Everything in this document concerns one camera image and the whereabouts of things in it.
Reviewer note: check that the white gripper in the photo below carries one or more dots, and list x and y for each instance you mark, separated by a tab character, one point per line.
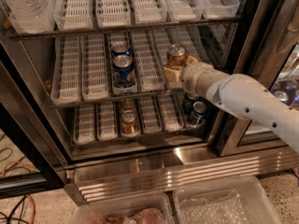
191	76

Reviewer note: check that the orange soda can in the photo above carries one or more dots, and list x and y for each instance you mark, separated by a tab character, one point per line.
177	55

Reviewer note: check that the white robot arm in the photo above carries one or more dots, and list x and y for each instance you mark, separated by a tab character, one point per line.
239	95

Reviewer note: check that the bottom shelf tray six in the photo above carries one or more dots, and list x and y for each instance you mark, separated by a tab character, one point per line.
180	99

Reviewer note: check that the shelf tray six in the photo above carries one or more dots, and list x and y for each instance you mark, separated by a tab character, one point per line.
189	37
180	99

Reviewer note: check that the middle shelf tray four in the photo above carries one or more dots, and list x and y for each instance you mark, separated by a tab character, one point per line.
148	67

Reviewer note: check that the shelf tray four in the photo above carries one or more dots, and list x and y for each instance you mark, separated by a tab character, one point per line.
151	121
184	10
148	67

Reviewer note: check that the rear blue can bottom shelf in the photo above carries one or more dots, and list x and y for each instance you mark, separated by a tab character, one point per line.
188	102

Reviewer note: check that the blue can shelf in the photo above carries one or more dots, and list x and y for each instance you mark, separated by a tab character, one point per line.
196	115
188	102

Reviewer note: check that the middle shelf tray five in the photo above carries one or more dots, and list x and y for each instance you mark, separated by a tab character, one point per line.
162	42

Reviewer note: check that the shelf tray five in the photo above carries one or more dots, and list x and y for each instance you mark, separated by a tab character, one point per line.
170	113
217	9
162	42

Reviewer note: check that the middle shelf tray six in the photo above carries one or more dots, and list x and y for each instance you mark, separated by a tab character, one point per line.
189	37

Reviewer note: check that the front blue can bottom shelf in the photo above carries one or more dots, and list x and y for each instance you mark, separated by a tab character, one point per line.
196	115

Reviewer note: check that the bottom shelf tray five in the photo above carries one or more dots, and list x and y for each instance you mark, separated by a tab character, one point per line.
170	113

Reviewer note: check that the bottom shelf tray three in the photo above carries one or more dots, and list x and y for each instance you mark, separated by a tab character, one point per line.
137	125

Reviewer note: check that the shelf tray three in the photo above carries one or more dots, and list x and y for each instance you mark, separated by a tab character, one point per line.
137	125
149	11
113	38

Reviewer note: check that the front blue Pepsi can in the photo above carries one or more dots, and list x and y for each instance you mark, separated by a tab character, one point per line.
123	72

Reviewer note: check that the blue pepsi can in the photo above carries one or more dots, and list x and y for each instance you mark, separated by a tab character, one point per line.
123	72
120	48

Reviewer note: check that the bottom shelf tray four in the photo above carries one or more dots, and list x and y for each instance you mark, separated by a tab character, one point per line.
151	121

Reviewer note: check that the top shelf tray four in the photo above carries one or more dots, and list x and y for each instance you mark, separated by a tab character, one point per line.
184	10

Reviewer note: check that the rear blue Pepsi can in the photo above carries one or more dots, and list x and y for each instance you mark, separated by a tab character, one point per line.
120	48

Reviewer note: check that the rear orange can bottom shelf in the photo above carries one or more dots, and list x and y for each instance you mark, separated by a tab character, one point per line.
128	105

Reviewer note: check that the orange can shelf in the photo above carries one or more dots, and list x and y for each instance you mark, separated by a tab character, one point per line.
128	105
128	123

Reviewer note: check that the top shelf tray three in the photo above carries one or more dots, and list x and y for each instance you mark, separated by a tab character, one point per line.
149	11

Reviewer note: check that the top shelf tray five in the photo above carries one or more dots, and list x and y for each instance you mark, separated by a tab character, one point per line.
217	9

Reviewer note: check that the middle shelf tray three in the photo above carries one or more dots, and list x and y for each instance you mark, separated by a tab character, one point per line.
113	38

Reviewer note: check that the front orange can bottom shelf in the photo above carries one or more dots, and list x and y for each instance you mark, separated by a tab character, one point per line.
128	123

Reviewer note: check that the middle shelf tray two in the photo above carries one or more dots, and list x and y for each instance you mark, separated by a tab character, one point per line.
94	68

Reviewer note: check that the shelf tray two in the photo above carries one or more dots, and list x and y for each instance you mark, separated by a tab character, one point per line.
106	121
94	68
111	13

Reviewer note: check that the bottom shelf tray two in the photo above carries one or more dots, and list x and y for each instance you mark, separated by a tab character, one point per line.
106	121

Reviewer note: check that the closed right fridge door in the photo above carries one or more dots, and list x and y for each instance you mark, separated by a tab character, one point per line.
264	40

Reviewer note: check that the top shelf tray two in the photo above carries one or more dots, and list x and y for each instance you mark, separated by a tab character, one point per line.
111	13

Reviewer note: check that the bottom shelf tray one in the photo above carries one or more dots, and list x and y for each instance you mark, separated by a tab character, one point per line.
84	124

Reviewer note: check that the shelf tray one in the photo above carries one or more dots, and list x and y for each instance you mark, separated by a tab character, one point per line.
84	124
73	14
66	83

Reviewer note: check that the steel fridge bottom grille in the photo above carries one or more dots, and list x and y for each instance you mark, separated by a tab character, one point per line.
168	170

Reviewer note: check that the middle shelf tray one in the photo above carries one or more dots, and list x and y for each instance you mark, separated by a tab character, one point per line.
66	83

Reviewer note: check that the top shelf tray one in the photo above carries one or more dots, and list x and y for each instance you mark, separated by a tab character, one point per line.
73	14

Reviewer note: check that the open fridge glass door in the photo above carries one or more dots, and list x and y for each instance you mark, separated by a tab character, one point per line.
23	127

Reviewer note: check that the cans behind right door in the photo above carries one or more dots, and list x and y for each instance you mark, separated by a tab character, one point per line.
287	92

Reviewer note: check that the left clear plastic bin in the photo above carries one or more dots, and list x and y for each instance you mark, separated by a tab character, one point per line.
141	209

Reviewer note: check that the clear plastic bin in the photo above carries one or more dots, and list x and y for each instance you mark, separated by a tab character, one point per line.
234	200
141	209

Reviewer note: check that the right clear plastic bin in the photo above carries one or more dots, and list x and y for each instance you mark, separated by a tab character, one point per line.
234	200

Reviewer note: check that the bottom wire shelf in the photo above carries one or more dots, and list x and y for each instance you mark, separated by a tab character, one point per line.
183	136

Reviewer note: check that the wire shelf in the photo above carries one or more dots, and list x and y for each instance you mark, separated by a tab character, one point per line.
115	98
131	28
183	136

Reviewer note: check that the middle wire shelf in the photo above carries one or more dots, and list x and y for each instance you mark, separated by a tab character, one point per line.
115	98

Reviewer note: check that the top wire shelf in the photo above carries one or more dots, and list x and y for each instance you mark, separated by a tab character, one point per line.
131	28

